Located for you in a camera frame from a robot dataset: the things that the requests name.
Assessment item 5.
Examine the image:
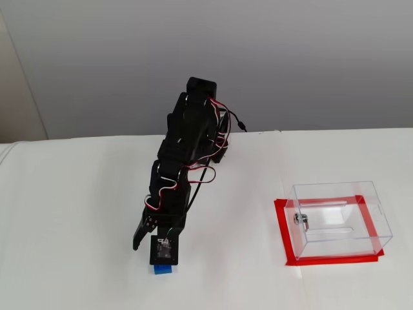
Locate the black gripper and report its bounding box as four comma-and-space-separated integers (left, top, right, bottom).
131, 207, 189, 252

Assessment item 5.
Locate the blue lego brick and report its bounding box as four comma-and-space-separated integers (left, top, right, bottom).
148, 263, 179, 276

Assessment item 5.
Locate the transparent plastic box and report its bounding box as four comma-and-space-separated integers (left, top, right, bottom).
283, 180, 394, 262

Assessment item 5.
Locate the silver cylinder lock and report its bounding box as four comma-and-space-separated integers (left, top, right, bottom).
292, 212, 312, 232

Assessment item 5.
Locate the red tape rectangle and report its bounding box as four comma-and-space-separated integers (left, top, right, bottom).
274, 194, 386, 267

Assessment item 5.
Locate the wrist camera board with mount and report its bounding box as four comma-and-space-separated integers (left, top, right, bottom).
149, 234, 179, 267

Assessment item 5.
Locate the red white wrist servo wire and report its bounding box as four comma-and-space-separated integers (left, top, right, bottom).
144, 166, 217, 212

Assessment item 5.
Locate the black camera cable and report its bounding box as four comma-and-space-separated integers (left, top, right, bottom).
174, 108, 248, 236

